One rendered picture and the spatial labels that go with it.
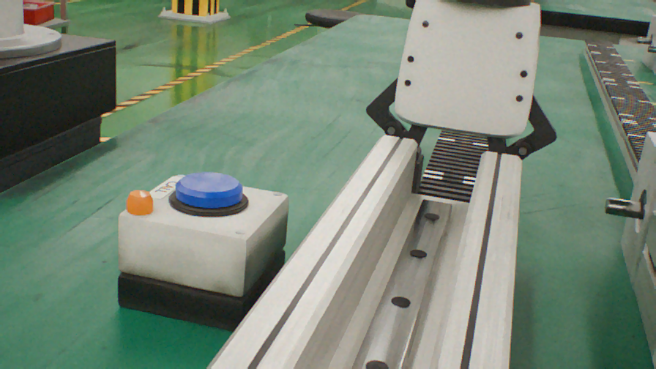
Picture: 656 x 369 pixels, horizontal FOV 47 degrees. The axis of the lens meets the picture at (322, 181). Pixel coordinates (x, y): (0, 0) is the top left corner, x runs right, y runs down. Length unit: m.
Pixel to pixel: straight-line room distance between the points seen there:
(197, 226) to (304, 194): 0.24
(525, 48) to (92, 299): 0.34
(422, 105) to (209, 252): 0.23
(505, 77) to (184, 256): 0.27
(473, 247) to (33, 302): 0.26
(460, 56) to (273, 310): 0.32
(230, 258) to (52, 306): 0.11
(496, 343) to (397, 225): 0.21
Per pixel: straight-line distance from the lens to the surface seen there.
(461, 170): 0.68
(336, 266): 0.34
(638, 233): 0.59
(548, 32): 2.65
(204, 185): 0.45
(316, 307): 0.30
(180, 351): 0.43
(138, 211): 0.44
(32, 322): 0.46
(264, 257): 0.46
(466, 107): 0.58
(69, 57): 0.80
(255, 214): 0.45
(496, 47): 0.57
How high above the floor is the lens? 1.01
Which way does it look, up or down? 20 degrees down
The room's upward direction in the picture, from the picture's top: 5 degrees clockwise
